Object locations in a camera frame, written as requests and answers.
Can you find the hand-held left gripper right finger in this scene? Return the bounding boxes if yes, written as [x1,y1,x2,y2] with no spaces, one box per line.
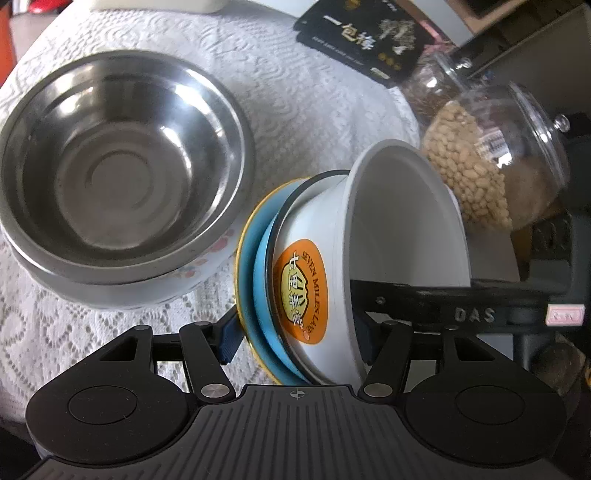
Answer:
[357,316,492,403]

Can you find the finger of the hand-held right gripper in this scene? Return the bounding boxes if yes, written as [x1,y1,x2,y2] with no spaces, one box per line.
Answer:
[348,278,445,331]

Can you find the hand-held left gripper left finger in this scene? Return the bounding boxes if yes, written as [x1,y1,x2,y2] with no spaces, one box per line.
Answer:
[99,307,245,403]

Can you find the blue bowl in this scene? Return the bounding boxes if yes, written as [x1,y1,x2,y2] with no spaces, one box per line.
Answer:
[251,173,352,387]

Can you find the white bowl with orange label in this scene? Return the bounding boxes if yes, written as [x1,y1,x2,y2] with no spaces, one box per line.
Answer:
[271,140,472,387]

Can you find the stainless steel bowl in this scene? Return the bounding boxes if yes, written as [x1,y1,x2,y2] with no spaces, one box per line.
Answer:
[0,51,256,287]

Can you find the person's right hand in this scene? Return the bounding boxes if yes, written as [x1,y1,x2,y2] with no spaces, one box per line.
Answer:
[530,344,589,411]

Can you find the glass jar of beans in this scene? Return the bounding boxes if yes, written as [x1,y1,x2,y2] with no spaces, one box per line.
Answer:
[419,82,572,233]

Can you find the white lace tablecloth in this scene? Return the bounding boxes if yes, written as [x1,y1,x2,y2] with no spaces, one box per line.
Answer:
[0,0,428,418]

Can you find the glass jar of brown grains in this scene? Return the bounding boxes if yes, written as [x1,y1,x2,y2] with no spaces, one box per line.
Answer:
[398,50,478,126]

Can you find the black printed box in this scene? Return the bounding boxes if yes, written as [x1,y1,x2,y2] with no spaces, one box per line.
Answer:
[293,0,437,89]

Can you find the brown wooden furniture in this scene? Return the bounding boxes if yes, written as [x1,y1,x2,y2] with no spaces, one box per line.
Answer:
[457,0,591,49]

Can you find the orange plastic stool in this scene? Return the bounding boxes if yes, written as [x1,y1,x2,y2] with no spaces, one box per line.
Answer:
[0,22,17,89]

